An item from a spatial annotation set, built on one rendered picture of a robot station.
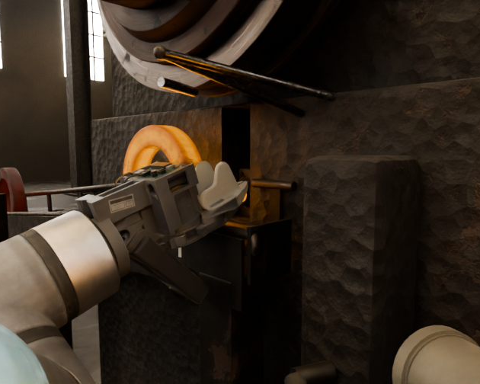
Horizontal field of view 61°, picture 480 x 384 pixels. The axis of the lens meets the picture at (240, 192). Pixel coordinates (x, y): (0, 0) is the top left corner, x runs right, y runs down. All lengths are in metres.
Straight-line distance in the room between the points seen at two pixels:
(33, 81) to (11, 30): 1.18
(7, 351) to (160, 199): 0.26
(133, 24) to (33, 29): 10.79
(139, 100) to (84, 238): 0.58
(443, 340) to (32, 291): 0.29
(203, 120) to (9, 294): 0.40
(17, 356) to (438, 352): 0.22
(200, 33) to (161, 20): 0.05
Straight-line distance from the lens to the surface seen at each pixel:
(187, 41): 0.51
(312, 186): 0.38
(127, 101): 0.96
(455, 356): 0.27
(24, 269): 0.36
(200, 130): 0.66
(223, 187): 0.48
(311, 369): 0.40
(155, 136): 0.61
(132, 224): 0.42
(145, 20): 0.55
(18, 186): 1.31
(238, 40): 0.47
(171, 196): 0.42
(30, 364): 0.20
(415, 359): 0.28
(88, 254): 0.37
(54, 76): 11.29
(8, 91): 10.90
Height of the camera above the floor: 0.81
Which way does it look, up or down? 6 degrees down
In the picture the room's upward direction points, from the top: straight up
